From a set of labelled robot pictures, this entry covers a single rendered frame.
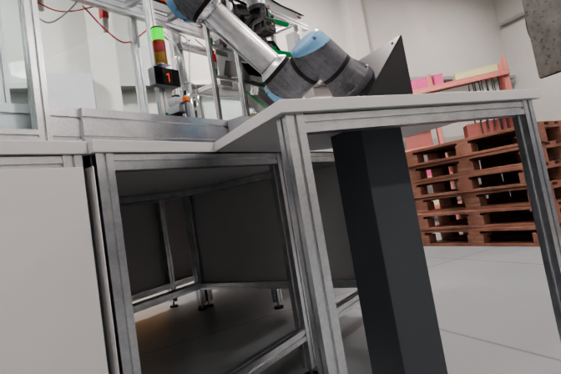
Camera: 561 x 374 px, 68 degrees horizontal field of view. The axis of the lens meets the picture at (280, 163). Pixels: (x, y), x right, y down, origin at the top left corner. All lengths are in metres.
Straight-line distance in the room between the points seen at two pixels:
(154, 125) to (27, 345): 0.63
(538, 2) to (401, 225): 4.18
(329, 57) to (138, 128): 0.59
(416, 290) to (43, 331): 0.97
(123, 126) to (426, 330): 1.04
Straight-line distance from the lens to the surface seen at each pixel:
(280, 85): 1.36
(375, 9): 8.09
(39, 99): 1.09
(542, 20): 5.21
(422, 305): 1.37
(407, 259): 1.33
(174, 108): 1.58
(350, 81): 1.32
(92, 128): 1.17
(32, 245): 1.00
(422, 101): 1.13
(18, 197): 1.00
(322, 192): 2.35
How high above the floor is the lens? 0.65
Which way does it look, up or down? 5 degrees up
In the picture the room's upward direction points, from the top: 9 degrees counter-clockwise
